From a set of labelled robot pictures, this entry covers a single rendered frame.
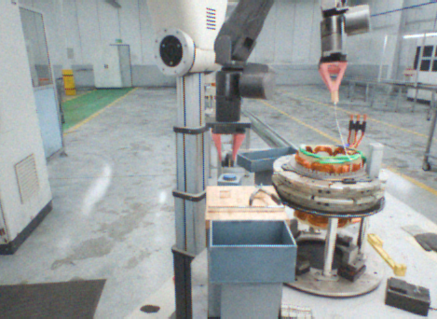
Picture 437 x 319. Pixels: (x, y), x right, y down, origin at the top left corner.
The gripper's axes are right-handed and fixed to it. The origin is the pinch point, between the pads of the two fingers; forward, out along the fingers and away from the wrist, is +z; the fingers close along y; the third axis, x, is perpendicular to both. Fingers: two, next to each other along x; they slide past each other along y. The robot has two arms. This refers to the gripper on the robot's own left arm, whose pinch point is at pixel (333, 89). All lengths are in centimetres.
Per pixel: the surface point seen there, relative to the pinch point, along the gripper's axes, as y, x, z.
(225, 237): -22, 28, 38
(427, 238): 33, -35, 48
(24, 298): 79, 170, 95
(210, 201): -14.8, 33.3, 29.8
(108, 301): 88, 120, 98
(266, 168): 23.6, 19.9, 21.2
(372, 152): -0.9, -9.1, 18.3
